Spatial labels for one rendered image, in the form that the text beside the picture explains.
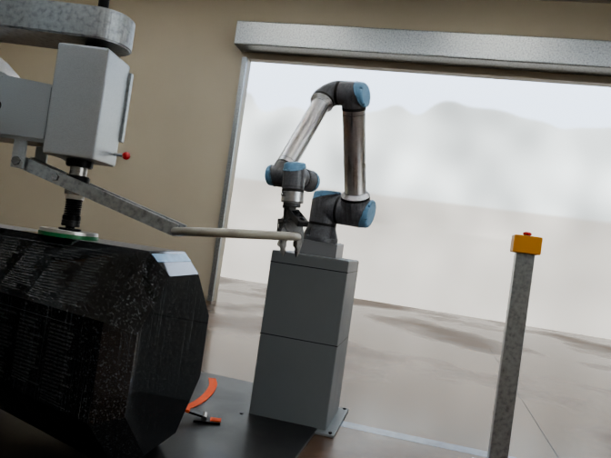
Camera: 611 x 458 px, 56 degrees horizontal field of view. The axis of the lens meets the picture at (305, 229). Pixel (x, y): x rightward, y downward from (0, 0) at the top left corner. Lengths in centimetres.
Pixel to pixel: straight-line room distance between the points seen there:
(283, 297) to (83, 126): 127
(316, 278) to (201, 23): 560
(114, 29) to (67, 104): 33
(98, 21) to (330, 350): 177
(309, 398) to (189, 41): 586
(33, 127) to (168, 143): 540
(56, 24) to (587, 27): 608
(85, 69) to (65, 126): 22
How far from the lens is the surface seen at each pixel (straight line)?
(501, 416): 283
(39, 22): 247
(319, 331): 286
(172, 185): 759
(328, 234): 297
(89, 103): 230
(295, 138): 257
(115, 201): 226
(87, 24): 238
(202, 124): 757
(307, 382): 292
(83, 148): 227
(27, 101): 242
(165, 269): 212
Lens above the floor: 92
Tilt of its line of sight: 1 degrees up
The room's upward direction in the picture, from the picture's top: 8 degrees clockwise
